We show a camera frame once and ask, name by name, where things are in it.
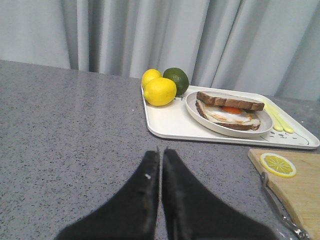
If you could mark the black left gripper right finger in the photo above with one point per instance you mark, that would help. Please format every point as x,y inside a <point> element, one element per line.
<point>192,212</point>

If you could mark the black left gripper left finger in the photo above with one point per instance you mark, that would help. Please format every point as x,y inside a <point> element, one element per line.
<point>131,214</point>

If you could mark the white round plate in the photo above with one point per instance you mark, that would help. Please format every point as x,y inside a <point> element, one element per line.
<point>265,126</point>

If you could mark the white rectangular tray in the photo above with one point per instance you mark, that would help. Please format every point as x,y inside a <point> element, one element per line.
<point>173,121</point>

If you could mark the lemon slice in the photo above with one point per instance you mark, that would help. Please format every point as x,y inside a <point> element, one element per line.
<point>278,165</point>

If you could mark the fried egg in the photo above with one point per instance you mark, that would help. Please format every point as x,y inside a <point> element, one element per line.
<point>236,118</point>

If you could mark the wooden cutting board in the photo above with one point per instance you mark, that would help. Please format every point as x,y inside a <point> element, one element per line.
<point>300,195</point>

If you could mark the pale yellow plastic fork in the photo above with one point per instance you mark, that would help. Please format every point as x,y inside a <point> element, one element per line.
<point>276,124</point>

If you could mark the front yellow lemon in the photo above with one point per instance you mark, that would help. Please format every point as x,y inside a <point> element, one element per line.
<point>160,91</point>

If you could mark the yellow lemon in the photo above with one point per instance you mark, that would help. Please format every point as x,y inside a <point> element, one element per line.
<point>160,91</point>
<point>149,75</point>

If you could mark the pale yellow plastic spoon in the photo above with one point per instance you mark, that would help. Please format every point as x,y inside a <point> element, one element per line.
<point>286,126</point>

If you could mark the green lime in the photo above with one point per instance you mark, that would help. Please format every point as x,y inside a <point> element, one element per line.
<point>180,78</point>

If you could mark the rear yellow lemon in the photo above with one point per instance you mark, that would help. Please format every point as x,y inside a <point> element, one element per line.
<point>149,75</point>

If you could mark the grey curtain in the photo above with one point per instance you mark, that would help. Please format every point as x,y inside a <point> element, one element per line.
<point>269,47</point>

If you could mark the metal cutting board handle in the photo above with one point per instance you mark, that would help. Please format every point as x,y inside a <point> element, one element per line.
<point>300,233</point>

